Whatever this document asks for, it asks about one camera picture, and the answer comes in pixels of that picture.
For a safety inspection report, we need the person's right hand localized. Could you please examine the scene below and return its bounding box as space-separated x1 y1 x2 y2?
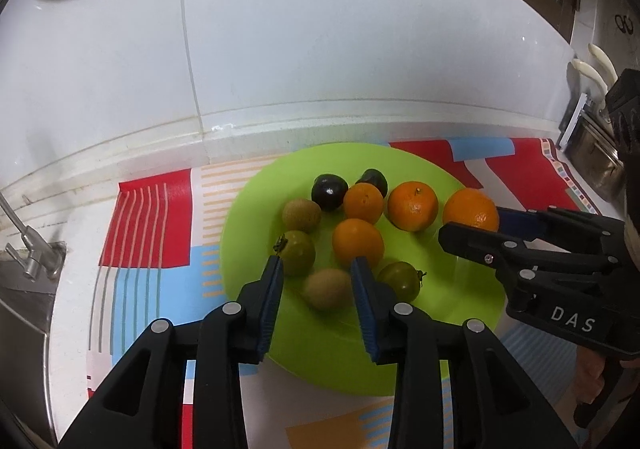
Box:
573 346 608 428

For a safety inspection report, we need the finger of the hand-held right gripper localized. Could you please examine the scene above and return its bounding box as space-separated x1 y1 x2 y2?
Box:
438 221 626 311
497 207 627 256

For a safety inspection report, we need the green tomato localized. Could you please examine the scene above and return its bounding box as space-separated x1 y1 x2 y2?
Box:
274 230 317 277
376 261 427 302

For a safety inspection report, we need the green plate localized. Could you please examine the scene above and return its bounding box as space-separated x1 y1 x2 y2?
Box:
219 142 507 397

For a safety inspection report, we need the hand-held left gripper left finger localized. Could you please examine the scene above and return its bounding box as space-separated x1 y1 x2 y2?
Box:
59 255 286 449

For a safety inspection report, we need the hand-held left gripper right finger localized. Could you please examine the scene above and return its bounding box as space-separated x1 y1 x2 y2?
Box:
350 256 578 449

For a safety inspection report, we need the metal faucet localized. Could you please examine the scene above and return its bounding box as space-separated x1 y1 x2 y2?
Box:
0 191 66 280

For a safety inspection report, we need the white utensil handle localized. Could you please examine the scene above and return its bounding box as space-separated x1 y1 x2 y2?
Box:
588 43 617 80
567 58 608 96

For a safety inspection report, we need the colourful patterned table mat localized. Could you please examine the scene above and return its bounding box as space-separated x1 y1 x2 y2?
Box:
86 138 601 449

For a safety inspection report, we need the white rack strip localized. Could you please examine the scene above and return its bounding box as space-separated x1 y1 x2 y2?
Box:
556 93 591 152

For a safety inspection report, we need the metal pot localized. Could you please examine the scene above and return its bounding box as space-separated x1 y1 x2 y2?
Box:
570 114 628 202

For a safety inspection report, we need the brown kiwi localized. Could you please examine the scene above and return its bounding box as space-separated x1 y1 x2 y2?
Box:
303 268 353 312
281 199 322 232

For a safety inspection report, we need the orange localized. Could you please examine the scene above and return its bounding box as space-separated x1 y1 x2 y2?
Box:
343 183 385 225
443 188 500 232
388 181 440 231
332 218 385 267

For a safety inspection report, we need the dark plum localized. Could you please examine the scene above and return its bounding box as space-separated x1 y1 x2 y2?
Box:
356 169 389 198
311 175 349 213

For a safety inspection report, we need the steel sink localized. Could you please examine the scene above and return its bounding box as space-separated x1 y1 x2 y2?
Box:
0 256 63 440

